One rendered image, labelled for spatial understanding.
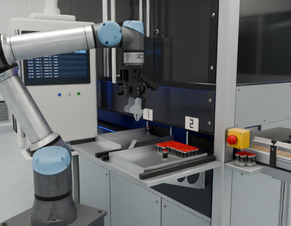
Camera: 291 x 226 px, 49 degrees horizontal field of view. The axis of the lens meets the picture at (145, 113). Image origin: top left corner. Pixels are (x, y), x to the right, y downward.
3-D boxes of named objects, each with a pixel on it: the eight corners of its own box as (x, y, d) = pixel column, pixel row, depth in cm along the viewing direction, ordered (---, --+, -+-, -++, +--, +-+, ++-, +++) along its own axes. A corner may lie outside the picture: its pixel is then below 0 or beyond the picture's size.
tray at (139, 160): (168, 148, 161) (168, 141, 160) (206, 160, 140) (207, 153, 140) (108, 160, 141) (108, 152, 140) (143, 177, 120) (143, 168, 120)
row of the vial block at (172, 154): (162, 151, 153) (162, 142, 153) (188, 161, 139) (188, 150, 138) (158, 152, 152) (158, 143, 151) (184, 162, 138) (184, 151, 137)
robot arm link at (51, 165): (31, 198, 99) (28, 156, 97) (36, 183, 112) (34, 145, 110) (71, 195, 102) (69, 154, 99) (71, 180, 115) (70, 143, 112)
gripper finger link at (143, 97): (135, 108, 122) (135, 85, 120) (139, 108, 123) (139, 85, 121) (143, 110, 118) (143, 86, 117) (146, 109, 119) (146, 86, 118)
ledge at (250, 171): (244, 161, 145) (245, 157, 145) (270, 169, 135) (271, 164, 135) (224, 167, 137) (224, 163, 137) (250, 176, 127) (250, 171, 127)
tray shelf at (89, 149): (140, 134, 199) (140, 131, 199) (232, 162, 143) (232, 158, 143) (67, 146, 170) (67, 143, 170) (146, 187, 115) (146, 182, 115)
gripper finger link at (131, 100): (122, 121, 122) (122, 97, 121) (135, 119, 126) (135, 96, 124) (127, 122, 120) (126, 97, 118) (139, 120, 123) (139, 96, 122)
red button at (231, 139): (231, 142, 133) (232, 133, 132) (239, 144, 130) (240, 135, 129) (225, 144, 131) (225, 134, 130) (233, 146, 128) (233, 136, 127)
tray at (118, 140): (145, 132, 195) (145, 127, 194) (174, 141, 174) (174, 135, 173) (95, 141, 175) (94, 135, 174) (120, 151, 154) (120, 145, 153)
